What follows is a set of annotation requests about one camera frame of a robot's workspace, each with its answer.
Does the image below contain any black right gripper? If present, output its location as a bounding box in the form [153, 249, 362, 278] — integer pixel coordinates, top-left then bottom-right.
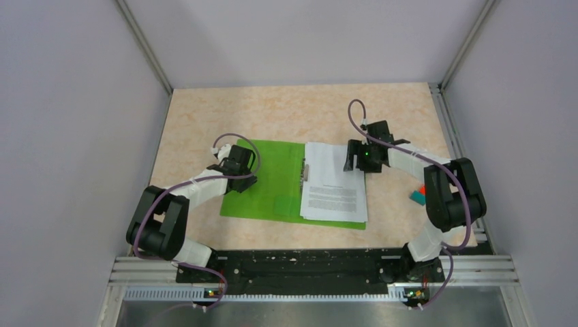
[344, 139, 382, 174]

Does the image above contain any green plastic clip folder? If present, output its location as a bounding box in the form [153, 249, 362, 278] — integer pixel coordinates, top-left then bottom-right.
[219, 140, 366, 230]

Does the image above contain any white printed paper sheet front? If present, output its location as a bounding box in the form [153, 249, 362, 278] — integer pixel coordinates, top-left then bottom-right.
[300, 142, 368, 223]

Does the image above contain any chrome folder clip mechanism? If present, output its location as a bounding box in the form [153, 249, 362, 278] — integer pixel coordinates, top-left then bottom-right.
[301, 158, 309, 184]

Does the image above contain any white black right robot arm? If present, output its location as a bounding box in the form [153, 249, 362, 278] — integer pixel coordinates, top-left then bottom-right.
[344, 121, 487, 282]

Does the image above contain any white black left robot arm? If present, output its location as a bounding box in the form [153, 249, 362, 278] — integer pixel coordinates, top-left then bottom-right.
[126, 144, 261, 284]

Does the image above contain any teal block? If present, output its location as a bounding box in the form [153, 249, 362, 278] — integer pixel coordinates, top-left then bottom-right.
[410, 191, 426, 206]

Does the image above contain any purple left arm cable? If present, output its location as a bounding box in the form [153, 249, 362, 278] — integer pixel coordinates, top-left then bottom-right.
[132, 133, 262, 312]

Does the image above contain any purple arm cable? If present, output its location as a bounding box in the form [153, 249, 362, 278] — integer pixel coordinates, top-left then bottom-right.
[132, 133, 262, 312]
[347, 99, 473, 311]

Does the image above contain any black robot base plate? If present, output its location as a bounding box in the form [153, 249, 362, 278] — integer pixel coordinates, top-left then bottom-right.
[174, 247, 448, 296]

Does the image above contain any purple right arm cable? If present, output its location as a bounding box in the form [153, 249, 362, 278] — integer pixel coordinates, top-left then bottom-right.
[347, 99, 473, 311]

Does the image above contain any aluminium corner post left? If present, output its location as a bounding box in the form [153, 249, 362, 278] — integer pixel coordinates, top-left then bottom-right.
[112, 0, 174, 96]

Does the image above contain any aluminium corner post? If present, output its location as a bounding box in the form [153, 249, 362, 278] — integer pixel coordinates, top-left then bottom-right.
[112, 0, 174, 96]
[438, 0, 500, 93]

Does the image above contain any aluminium frame rail front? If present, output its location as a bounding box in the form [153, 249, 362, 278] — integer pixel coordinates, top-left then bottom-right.
[96, 255, 537, 326]

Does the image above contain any aluminium corner post right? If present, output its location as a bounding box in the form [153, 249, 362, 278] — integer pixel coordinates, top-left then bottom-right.
[438, 0, 500, 93]

